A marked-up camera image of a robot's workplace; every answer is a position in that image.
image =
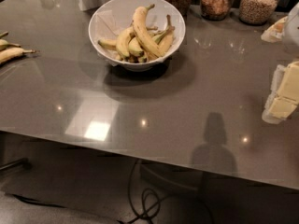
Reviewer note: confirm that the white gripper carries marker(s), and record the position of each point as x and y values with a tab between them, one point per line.
292	28

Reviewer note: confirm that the long yellow top banana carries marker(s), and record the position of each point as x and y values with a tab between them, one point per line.
140	28

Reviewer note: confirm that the yellow banana bowl right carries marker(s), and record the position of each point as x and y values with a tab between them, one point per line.
164	39

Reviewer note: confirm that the short banana bowl centre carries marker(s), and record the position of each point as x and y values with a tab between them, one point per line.
135	48

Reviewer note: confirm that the yellow banana bowl centre-left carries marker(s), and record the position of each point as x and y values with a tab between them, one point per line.
123	40

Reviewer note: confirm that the small banana bowl left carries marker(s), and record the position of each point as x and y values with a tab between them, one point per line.
107	43

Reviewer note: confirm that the white ceramic bowl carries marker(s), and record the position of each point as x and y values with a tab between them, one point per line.
116	15

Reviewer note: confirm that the white paper bowl liner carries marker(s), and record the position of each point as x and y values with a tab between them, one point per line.
104	26

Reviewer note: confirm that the yellow banana on table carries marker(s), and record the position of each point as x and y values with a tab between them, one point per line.
9	54

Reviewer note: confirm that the greenish banana table left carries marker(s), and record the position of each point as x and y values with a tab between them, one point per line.
4	44

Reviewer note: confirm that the glass jar of chickpeas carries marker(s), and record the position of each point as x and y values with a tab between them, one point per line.
256	12

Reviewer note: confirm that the glass jar with nuts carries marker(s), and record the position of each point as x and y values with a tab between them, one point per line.
215	10

